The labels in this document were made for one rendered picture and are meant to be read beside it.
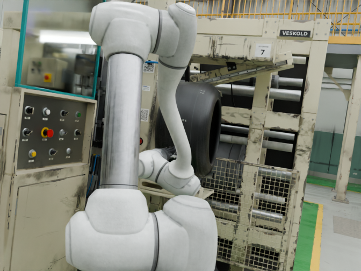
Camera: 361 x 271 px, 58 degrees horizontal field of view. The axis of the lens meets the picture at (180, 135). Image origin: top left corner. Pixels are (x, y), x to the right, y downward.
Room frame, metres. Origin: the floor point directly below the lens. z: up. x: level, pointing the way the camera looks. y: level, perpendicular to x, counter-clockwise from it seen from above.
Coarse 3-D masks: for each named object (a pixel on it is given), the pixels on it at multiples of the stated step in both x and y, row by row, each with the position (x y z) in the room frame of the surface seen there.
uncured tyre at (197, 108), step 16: (176, 96) 1.74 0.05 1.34; (192, 96) 1.72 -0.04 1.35; (208, 96) 1.74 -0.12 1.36; (160, 112) 1.73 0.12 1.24; (192, 112) 1.67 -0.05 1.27; (208, 112) 1.69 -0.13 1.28; (160, 128) 1.70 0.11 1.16; (192, 128) 1.65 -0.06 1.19; (208, 128) 1.69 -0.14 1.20; (160, 144) 1.71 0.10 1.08; (192, 144) 1.66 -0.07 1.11; (208, 144) 1.72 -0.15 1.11; (192, 160) 1.69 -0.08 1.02; (208, 160) 1.77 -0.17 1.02
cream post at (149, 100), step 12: (156, 0) 1.95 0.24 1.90; (168, 0) 1.94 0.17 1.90; (156, 60) 1.93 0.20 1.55; (156, 72) 1.93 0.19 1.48; (144, 84) 1.95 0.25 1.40; (156, 84) 1.93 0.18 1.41; (144, 96) 1.95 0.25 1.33; (156, 96) 1.95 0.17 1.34; (144, 108) 1.95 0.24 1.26; (156, 108) 1.97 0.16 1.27; (144, 132) 1.94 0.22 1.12; (144, 144) 1.94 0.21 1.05; (144, 192) 1.95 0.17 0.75
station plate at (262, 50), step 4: (256, 44) 2.01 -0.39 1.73; (260, 44) 2.00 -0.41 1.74; (264, 44) 1.99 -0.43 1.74; (268, 44) 1.98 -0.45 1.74; (256, 48) 2.00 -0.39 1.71; (260, 48) 2.00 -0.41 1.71; (264, 48) 1.99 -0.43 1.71; (268, 48) 1.98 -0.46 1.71; (256, 52) 2.00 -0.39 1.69; (260, 52) 2.00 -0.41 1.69; (264, 52) 1.99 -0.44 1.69; (268, 52) 1.98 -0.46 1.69; (260, 56) 1.99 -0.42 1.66; (264, 56) 1.99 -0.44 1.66; (268, 56) 1.98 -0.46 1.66
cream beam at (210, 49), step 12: (204, 36) 2.12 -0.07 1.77; (216, 36) 2.09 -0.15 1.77; (228, 36) 2.07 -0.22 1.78; (240, 36) 2.04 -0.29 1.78; (204, 48) 2.11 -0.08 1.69; (216, 48) 2.09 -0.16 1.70; (228, 48) 2.06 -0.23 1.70; (240, 48) 2.04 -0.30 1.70; (252, 48) 2.01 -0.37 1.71; (276, 48) 2.07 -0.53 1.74; (204, 60) 2.23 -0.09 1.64; (216, 60) 2.17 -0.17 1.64; (228, 60) 2.12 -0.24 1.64; (240, 60) 2.07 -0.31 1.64; (252, 60) 2.02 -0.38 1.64; (264, 60) 1.99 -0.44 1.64
